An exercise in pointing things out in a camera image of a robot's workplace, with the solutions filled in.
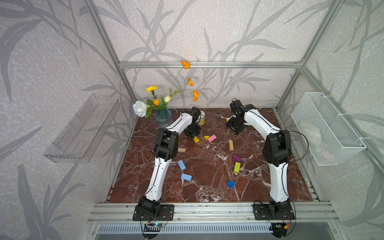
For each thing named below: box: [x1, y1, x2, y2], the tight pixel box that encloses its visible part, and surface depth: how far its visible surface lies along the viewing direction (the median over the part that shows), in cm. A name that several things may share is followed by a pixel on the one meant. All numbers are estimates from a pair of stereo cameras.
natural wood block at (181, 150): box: [177, 147, 186, 153], surface depth 98 cm
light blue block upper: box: [178, 159, 187, 171], surface depth 91 cm
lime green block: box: [234, 161, 241, 173], surface depth 90 cm
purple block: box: [232, 154, 242, 163], surface depth 96 cm
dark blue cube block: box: [227, 180, 236, 189], surface depth 84 cm
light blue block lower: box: [180, 173, 193, 182], surface depth 87 cm
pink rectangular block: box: [208, 134, 217, 143], surface depth 104 cm
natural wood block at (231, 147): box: [228, 140, 234, 151], surface depth 99 cm
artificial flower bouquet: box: [132, 60, 200, 118], surface depth 87 cm
